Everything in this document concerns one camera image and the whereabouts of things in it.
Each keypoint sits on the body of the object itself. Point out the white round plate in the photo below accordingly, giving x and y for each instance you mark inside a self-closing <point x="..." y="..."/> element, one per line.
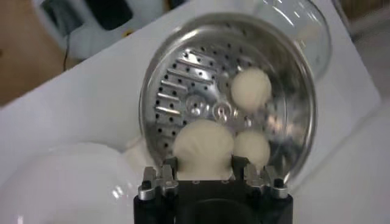
<point x="61" y="188"/>

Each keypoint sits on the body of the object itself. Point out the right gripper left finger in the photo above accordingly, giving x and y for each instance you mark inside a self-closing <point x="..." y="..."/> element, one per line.
<point x="158" y="182"/>

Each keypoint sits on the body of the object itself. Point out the stainless steel steamer basket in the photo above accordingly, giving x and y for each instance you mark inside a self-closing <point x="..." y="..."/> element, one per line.
<point x="189" y="79"/>

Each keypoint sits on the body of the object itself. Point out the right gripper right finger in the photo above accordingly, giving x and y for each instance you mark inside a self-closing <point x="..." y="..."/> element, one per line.
<point x="259" y="178"/>

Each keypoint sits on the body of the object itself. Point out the white steamed baozi bun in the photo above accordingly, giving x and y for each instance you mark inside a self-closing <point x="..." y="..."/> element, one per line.
<point x="253" y="149"/>
<point x="202" y="143"/>
<point x="251" y="88"/>

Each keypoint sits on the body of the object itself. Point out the white and black robot base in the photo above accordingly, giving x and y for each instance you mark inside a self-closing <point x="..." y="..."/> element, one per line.
<point x="109" y="12"/>

